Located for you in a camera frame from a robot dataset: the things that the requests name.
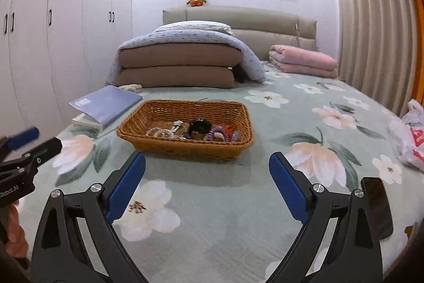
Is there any white red plastic bag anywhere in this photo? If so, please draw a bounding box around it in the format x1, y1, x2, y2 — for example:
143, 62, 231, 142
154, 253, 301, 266
387, 99, 424, 173

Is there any person's left hand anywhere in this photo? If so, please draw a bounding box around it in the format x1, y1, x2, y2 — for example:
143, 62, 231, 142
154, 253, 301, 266
7, 203, 30, 259

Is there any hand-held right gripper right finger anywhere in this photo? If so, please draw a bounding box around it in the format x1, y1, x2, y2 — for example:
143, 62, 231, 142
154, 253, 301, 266
265, 151, 385, 283

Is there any brown wicker basket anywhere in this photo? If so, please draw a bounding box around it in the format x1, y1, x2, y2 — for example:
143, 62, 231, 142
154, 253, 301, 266
117, 99, 255, 162

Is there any clear bead bracelet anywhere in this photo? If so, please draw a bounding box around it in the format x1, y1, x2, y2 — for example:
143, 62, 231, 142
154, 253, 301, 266
146, 127, 176, 138

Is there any white wardrobe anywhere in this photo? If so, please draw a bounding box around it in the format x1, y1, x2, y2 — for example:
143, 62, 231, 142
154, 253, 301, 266
0, 0, 137, 144

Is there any orange wooden door frame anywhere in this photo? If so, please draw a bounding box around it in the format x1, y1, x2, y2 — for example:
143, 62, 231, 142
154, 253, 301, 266
407, 0, 424, 105

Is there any white book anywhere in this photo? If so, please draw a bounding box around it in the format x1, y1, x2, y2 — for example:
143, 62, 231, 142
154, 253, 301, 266
72, 113, 104, 131

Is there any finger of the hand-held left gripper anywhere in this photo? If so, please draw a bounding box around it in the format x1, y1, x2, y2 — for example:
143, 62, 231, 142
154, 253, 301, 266
0, 136, 63, 175
0, 127, 40, 158

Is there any purple spiral hair tie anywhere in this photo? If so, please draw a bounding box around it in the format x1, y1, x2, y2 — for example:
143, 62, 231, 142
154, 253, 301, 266
204, 127, 231, 143

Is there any folded brown quilt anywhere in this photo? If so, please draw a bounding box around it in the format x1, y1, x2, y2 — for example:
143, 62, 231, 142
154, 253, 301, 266
117, 44, 244, 89

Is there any beige padded headboard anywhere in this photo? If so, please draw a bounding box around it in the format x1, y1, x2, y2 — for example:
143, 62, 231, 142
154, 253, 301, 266
162, 6, 318, 61

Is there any black bangle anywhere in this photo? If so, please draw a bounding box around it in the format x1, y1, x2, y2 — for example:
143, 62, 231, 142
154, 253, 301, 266
187, 118, 213, 140

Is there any beige curtain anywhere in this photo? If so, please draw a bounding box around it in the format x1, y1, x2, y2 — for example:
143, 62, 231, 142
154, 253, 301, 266
333, 0, 418, 118

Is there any green floral bed sheet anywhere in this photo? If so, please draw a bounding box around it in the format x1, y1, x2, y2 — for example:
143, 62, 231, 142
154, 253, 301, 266
20, 69, 424, 283

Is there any black phone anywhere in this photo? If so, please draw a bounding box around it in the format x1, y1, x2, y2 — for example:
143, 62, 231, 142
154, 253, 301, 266
361, 177, 394, 240

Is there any grey-blue patterned blanket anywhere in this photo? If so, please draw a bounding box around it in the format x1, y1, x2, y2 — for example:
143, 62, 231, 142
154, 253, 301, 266
105, 29, 267, 86

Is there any blue folder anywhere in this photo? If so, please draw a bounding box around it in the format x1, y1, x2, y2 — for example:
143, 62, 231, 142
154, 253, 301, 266
68, 85, 144, 125

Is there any folded pink blanket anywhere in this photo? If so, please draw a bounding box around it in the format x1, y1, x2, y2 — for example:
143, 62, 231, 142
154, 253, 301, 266
268, 44, 339, 79

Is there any cream plush toy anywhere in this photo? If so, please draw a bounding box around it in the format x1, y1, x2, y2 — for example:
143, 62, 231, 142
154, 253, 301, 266
118, 83, 142, 93

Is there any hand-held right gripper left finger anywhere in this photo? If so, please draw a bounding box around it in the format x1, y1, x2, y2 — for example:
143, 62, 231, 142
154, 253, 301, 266
30, 151, 149, 283

